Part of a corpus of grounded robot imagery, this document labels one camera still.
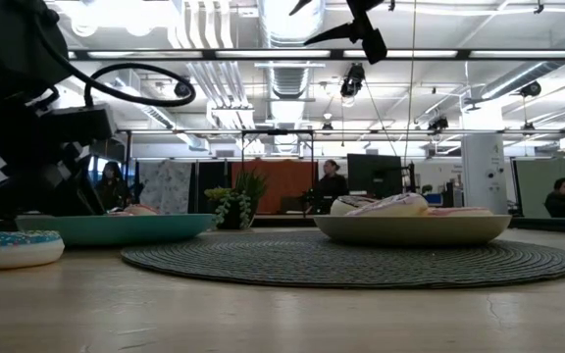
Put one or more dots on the beige plate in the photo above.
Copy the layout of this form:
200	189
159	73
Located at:
410	230

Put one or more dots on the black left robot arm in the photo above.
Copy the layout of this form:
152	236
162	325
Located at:
8	44

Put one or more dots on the patterned grey curtain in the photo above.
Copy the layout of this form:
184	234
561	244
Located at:
165	186

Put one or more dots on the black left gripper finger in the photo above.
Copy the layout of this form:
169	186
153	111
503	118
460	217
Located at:
90	191

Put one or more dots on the tan donut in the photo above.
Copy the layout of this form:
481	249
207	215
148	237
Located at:
140	210

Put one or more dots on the teal plate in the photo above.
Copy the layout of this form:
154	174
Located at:
116	230

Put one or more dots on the black table edge rail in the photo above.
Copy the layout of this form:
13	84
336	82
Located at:
557	224

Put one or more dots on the black metal stand frame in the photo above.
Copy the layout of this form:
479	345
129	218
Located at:
277	132

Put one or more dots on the green partition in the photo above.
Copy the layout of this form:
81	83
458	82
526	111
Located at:
532	186

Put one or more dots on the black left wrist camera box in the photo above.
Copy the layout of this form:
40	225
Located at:
81	122

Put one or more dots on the orange partition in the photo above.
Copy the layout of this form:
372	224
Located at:
282	181

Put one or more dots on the white donut with dark icing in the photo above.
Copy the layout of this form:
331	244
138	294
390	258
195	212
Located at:
341	206

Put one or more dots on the black overhead camera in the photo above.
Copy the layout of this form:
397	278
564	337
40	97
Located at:
353	78

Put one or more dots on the green potted plant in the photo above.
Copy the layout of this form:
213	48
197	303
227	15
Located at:
236	206

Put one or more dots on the round grey woven placemat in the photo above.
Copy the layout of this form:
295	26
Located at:
287	265

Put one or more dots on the black computer monitor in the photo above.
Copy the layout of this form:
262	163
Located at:
373	174

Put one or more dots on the black frame bar with lights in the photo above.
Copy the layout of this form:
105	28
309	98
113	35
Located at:
272	54

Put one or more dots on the white donut with blue sprinkles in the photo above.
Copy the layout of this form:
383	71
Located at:
17	255

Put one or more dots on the black ceiling lamp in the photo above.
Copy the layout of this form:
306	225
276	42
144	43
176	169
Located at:
531	88
438	123

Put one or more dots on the white pillar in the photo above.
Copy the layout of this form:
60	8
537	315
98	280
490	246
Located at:
483	171

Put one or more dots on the pink iced donut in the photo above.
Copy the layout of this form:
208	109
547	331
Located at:
459	212

